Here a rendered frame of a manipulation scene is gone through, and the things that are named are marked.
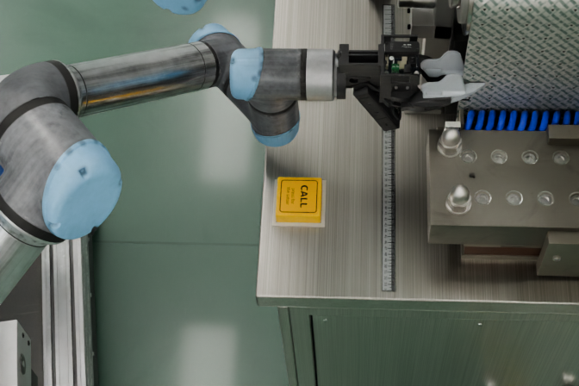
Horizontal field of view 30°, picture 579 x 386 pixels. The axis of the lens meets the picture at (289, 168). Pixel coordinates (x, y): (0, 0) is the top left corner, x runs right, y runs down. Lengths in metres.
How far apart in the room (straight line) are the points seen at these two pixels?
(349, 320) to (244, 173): 1.12
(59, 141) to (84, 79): 0.17
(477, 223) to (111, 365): 1.28
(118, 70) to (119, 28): 1.54
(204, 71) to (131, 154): 1.22
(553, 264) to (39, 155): 0.75
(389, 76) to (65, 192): 0.48
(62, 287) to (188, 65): 0.95
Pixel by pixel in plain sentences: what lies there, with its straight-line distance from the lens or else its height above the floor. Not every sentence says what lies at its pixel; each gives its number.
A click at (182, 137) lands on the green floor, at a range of 2.85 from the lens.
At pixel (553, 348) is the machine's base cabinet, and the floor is 0.71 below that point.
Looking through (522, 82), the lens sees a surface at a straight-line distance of 1.59.
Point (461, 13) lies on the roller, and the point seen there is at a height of 1.25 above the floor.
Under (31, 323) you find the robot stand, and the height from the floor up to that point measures 0.21.
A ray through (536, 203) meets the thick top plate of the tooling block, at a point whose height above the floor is 1.03.
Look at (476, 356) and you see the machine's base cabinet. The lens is 1.87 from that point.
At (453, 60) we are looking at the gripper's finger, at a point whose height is 1.13.
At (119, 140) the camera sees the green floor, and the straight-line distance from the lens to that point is 2.88.
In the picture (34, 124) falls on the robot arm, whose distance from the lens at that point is 1.39.
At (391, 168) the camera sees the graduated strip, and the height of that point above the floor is 0.90.
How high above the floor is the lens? 2.40
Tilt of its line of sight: 60 degrees down
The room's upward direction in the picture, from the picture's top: 5 degrees counter-clockwise
